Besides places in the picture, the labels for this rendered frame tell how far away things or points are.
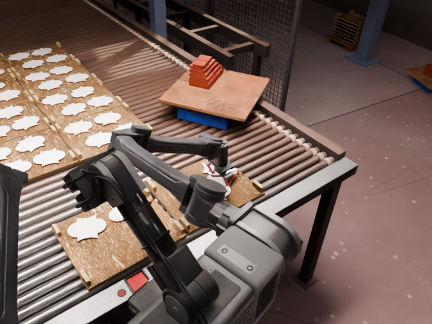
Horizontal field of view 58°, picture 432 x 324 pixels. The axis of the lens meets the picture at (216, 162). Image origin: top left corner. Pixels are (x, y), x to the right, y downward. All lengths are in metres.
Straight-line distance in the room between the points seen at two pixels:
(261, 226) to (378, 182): 2.72
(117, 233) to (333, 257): 1.65
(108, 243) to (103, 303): 0.24
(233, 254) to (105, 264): 0.83
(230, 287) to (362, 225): 2.44
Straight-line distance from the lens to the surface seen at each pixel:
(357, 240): 2.99
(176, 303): 0.65
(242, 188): 1.78
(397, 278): 2.89
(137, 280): 1.47
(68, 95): 2.55
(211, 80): 2.32
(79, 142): 2.12
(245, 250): 0.78
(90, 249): 1.59
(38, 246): 1.68
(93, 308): 1.46
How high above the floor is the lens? 2.13
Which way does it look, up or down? 39 degrees down
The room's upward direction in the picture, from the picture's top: 2 degrees clockwise
